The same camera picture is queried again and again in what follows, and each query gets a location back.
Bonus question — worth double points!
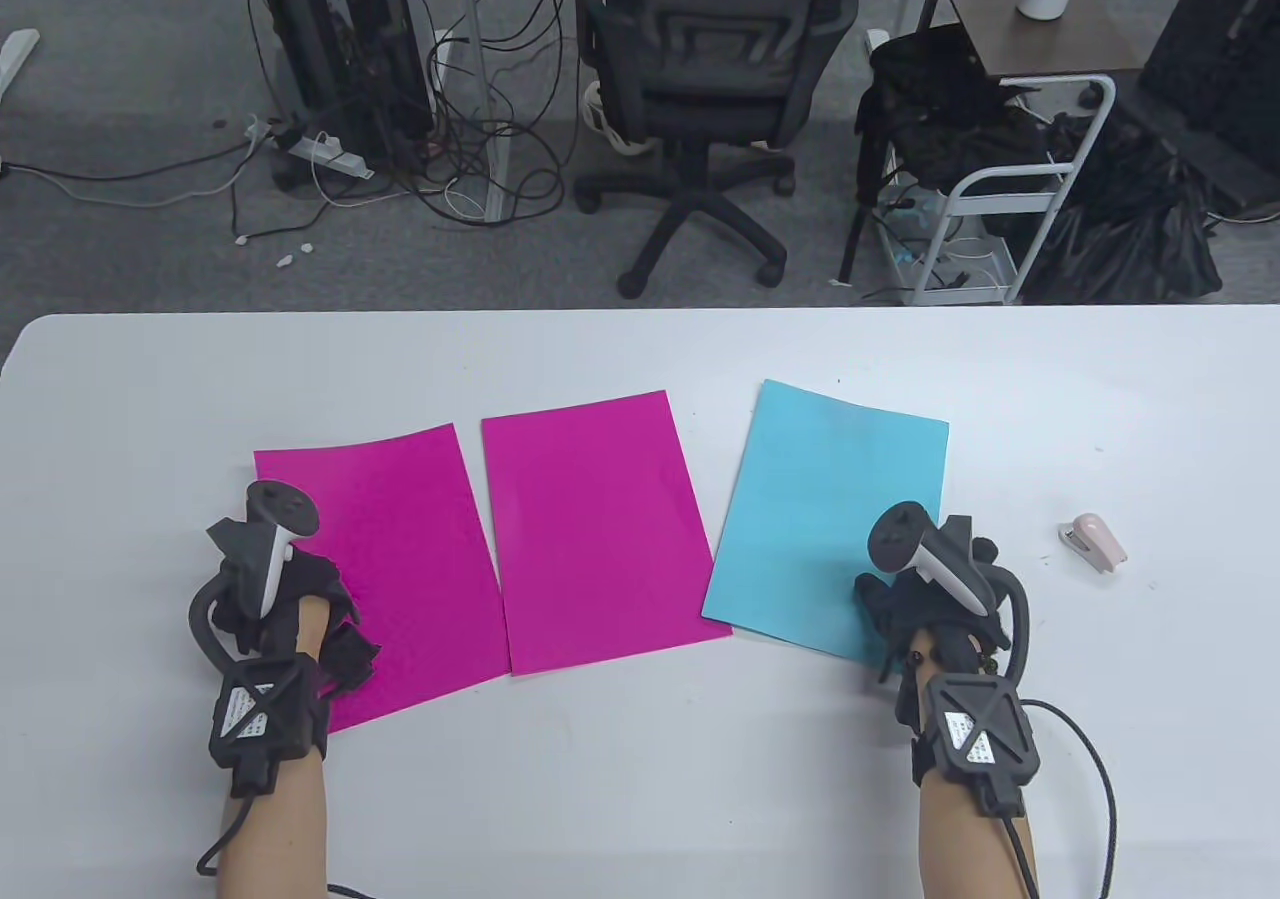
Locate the person's left hand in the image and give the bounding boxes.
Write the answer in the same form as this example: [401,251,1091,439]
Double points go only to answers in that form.
[210,552,353,656]

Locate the person's right hand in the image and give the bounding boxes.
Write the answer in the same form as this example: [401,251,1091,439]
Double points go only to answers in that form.
[853,572,1013,687]

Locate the magenta paper document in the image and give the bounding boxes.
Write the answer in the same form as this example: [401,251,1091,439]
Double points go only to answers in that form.
[253,423,513,737]
[481,390,734,678]

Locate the pale pink stapler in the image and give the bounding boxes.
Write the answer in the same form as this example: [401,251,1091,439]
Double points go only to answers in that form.
[1057,513,1129,575]

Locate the cyan paper document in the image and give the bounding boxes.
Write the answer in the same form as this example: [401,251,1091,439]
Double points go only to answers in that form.
[702,379,951,665]

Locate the person's left forearm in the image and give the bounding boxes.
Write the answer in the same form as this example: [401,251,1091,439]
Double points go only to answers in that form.
[213,594,333,899]

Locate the person's right forearm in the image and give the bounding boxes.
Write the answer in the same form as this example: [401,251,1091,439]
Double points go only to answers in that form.
[905,629,1041,899]

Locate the white and black controller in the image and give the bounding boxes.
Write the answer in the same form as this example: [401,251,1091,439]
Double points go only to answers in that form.
[867,501,1003,617]
[205,479,322,625]

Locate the black wrist tracker box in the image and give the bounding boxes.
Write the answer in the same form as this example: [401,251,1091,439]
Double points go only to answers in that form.
[207,651,331,800]
[897,674,1041,820]

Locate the white power strip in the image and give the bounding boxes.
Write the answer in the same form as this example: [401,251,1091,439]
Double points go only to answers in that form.
[288,132,376,180]

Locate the black plastic bag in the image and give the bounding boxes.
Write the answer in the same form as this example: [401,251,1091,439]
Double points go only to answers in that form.
[1020,114,1224,305]

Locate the black backpack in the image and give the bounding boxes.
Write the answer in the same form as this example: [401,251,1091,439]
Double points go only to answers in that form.
[855,24,1053,285]

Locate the black computer tower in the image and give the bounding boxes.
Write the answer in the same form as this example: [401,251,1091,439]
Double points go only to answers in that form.
[245,0,438,165]

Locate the white metal desk leg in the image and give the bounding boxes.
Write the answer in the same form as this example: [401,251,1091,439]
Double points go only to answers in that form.
[455,0,513,222]

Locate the white cart with brown top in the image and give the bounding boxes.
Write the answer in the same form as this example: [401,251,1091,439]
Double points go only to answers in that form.
[880,0,1146,306]

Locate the white desk foot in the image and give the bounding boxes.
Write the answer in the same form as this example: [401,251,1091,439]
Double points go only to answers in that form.
[0,29,41,96]

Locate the black mesh office chair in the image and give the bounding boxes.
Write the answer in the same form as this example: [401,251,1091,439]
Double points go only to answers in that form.
[573,0,863,300]

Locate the black equipment case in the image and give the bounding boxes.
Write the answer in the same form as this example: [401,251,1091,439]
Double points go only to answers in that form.
[1138,0,1280,212]

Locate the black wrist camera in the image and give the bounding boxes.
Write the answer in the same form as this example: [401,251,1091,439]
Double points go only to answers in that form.
[318,622,383,697]

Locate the black cable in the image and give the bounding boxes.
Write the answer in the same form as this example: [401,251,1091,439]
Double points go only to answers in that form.
[194,794,257,877]
[1000,699,1117,899]

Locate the tangle of black cables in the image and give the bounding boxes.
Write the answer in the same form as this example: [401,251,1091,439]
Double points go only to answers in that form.
[400,0,583,230]

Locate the white coiled cable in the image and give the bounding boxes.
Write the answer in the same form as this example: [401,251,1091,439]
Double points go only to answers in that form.
[583,79,661,156]

